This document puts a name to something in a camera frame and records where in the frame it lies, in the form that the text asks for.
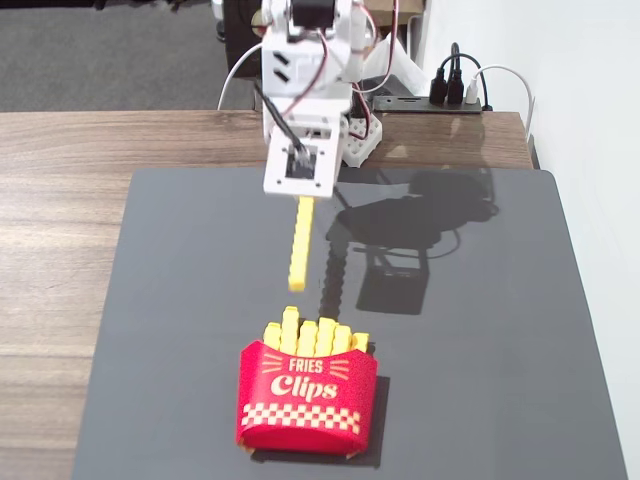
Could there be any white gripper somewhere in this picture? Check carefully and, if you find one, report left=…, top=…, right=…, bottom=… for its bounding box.
left=259, top=110, right=351, bottom=167

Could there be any long yellow toy fry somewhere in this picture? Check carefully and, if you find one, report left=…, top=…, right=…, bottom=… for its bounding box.
left=287, top=195, right=317, bottom=293

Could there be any black power strip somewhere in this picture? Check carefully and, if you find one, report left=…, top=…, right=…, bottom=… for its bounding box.
left=372, top=95, right=484, bottom=114

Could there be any white plastic bag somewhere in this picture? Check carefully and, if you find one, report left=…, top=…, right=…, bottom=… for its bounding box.
left=360, top=33, right=427, bottom=97

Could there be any black box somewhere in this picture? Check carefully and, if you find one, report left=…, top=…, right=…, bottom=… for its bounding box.
left=221, top=0, right=265, bottom=80

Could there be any brown cardboard box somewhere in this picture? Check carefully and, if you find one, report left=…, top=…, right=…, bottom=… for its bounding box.
left=366, top=0, right=426, bottom=30

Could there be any dark gray mat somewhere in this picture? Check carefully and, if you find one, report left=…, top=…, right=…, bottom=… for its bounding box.
left=69, top=167, right=629, bottom=480

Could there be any red fries clips box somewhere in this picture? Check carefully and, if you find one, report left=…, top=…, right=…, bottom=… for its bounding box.
left=235, top=339, right=380, bottom=459

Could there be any black camera cable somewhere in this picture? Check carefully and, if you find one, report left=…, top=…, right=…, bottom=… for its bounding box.
left=253, top=79, right=312, bottom=169

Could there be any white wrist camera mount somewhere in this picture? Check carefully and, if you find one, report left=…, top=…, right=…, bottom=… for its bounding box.
left=262, top=133, right=343, bottom=200

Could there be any thin white cable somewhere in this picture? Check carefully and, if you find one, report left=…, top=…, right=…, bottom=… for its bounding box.
left=217, top=41, right=265, bottom=111

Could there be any black plug with cable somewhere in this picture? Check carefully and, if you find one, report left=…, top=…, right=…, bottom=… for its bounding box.
left=445, top=41, right=465, bottom=105
left=428, top=42, right=482, bottom=105

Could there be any white plug with cable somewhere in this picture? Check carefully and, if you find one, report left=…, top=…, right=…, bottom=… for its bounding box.
left=464, top=64, right=535, bottom=144

